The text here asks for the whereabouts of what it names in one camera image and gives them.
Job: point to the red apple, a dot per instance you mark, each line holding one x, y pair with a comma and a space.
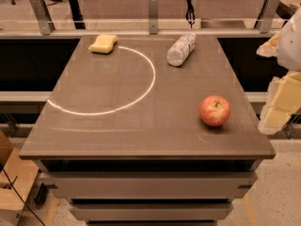
214, 110

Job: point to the cardboard box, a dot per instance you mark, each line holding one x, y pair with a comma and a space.
16, 180

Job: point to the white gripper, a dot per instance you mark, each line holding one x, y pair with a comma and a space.
291, 49

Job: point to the grey drawer cabinet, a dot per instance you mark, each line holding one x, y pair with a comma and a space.
120, 137

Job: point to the middle metal rail bracket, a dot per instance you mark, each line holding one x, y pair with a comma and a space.
153, 16

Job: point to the yellow sponge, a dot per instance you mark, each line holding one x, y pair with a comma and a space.
103, 44

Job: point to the metal rail bracket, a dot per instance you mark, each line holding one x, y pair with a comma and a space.
153, 16
43, 17
269, 11

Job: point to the right metal rail bracket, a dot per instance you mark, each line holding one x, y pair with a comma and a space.
269, 11

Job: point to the left metal rail bracket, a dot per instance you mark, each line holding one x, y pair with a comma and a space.
43, 17

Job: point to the clear plastic water bottle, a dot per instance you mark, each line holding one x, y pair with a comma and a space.
181, 49

